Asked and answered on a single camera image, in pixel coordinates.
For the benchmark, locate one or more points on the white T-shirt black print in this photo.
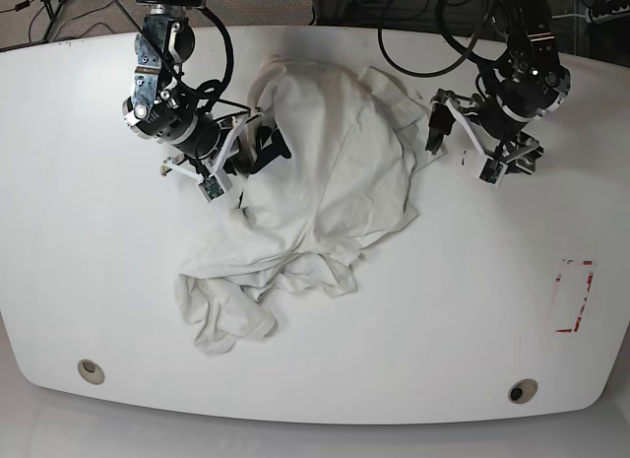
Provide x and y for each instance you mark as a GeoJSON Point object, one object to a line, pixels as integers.
{"type": "Point", "coordinates": [349, 145]}

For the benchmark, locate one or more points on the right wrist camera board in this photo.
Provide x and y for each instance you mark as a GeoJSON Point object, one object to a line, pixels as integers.
{"type": "Point", "coordinates": [213, 187]}

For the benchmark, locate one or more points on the table cable grommet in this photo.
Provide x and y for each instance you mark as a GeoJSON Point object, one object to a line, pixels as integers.
{"type": "Point", "coordinates": [91, 372]}
{"type": "Point", "coordinates": [523, 391]}

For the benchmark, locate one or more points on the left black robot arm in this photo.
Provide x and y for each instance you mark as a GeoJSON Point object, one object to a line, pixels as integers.
{"type": "Point", "coordinates": [524, 83]}

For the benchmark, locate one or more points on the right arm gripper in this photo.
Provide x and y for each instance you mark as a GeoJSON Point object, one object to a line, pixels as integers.
{"type": "Point", "coordinates": [206, 144]}

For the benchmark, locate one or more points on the white power strip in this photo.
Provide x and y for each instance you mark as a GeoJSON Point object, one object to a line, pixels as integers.
{"type": "Point", "coordinates": [607, 10]}

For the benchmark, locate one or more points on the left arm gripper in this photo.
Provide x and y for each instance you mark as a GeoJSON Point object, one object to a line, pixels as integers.
{"type": "Point", "coordinates": [493, 133]}

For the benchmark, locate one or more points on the left table cable grommet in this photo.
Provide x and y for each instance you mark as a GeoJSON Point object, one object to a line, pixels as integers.
{"type": "Point", "coordinates": [91, 372]}

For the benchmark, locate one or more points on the red tape rectangle marking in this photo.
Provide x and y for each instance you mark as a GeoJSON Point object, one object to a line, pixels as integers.
{"type": "Point", "coordinates": [571, 291]}

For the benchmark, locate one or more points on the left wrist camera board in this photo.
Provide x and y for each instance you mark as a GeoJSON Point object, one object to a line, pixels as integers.
{"type": "Point", "coordinates": [492, 171]}

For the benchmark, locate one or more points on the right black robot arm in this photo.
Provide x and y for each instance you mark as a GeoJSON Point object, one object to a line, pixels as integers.
{"type": "Point", "coordinates": [164, 108]}

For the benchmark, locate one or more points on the right table cable grommet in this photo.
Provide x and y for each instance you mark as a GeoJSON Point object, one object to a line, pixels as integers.
{"type": "Point", "coordinates": [523, 391]}

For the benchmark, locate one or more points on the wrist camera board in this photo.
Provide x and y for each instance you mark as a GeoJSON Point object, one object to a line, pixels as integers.
{"type": "Point", "coordinates": [213, 187]}
{"type": "Point", "coordinates": [492, 171]}

